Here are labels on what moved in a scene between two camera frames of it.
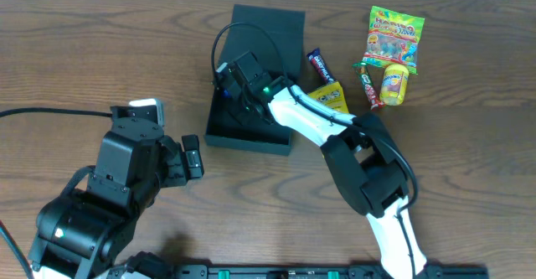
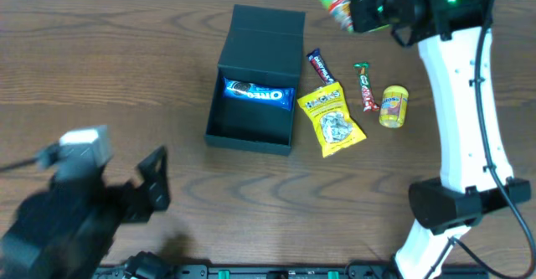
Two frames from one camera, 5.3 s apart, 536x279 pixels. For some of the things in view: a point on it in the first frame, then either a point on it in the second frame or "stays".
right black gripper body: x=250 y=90 to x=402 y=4
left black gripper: x=184 y=160 to x=131 y=204
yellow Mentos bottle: x=394 y=85 to x=394 y=106
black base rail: x=327 y=271 stays
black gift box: x=276 y=38 stays
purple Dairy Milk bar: x=316 y=58 stays
